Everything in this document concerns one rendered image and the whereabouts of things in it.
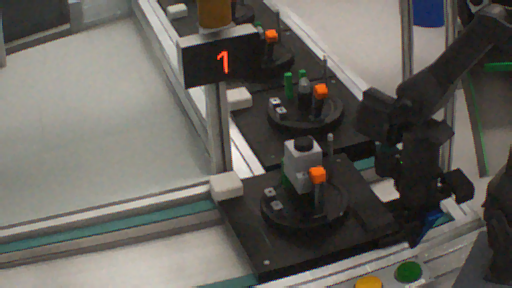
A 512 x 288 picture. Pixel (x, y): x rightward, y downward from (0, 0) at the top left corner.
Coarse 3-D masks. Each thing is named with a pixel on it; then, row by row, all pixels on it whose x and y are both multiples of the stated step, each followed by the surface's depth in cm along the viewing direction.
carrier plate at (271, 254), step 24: (336, 168) 140; (360, 192) 133; (240, 216) 130; (240, 240) 125; (264, 240) 125; (288, 240) 125; (312, 240) 124; (336, 240) 124; (360, 240) 123; (264, 264) 120; (288, 264) 120; (312, 264) 121
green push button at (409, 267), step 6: (402, 264) 117; (408, 264) 117; (414, 264) 116; (396, 270) 116; (402, 270) 115; (408, 270) 115; (414, 270) 115; (420, 270) 115; (402, 276) 115; (408, 276) 114; (414, 276) 114
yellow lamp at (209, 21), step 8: (200, 0) 118; (208, 0) 118; (216, 0) 118; (224, 0) 119; (200, 8) 119; (208, 8) 119; (216, 8) 119; (224, 8) 119; (200, 16) 120; (208, 16) 119; (216, 16) 119; (224, 16) 120; (200, 24) 121; (208, 24) 120; (216, 24) 120; (224, 24) 121
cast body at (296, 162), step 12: (288, 144) 125; (300, 144) 123; (312, 144) 124; (288, 156) 126; (300, 156) 123; (312, 156) 124; (288, 168) 127; (300, 168) 124; (300, 180) 124; (300, 192) 125
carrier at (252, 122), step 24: (240, 96) 157; (264, 96) 161; (288, 96) 155; (312, 96) 151; (336, 96) 159; (240, 120) 154; (264, 120) 154; (288, 120) 150; (312, 120) 147; (336, 120) 149; (264, 144) 147; (336, 144) 146; (360, 144) 146; (264, 168) 142
